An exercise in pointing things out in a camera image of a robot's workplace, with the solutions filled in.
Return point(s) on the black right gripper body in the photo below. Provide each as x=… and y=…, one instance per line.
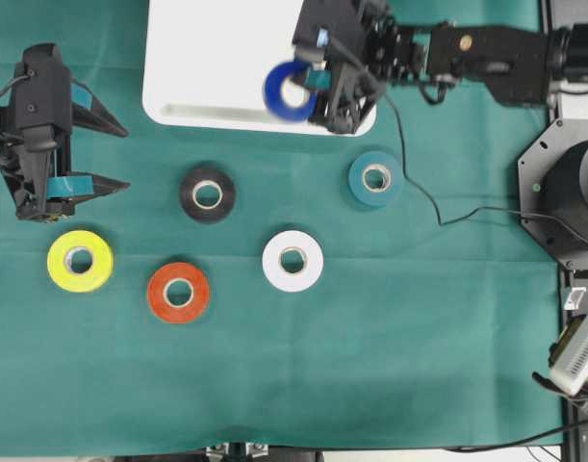
x=355, y=90

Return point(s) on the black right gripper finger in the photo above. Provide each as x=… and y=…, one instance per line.
x=314, y=79

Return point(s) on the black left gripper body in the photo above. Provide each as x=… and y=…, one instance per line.
x=28, y=158

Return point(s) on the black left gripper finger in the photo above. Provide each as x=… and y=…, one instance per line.
x=88, y=112
x=76, y=188

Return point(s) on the blue tape roll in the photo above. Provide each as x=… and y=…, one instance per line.
x=274, y=99

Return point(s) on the yellow tape roll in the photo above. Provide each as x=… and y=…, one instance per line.
x=80, y=261

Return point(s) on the teal tape roll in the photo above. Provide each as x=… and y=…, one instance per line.
x=375, y=178

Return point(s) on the red tape roll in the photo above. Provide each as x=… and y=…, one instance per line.
x=178, y=293

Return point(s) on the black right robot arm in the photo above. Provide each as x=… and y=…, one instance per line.
x=518, y=67

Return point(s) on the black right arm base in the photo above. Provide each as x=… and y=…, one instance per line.
x=553, y=176

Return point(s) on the white plastic tray case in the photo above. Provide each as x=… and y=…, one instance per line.
x=206, y=63

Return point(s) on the black tape roll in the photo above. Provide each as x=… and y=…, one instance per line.
x=207, y=195

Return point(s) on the white tape roll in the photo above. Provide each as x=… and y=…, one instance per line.
x=292, y=261

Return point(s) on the green table cloth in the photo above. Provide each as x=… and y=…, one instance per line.
x=428, y=320

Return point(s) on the silver vented box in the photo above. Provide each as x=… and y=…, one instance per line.
x=570, y=370

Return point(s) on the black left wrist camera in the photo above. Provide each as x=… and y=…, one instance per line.
x=41, y=104

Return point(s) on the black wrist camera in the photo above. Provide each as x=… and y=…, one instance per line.
x=321, y=22
x=41, y=104

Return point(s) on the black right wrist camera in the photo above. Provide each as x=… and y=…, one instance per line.
x=321, y=22

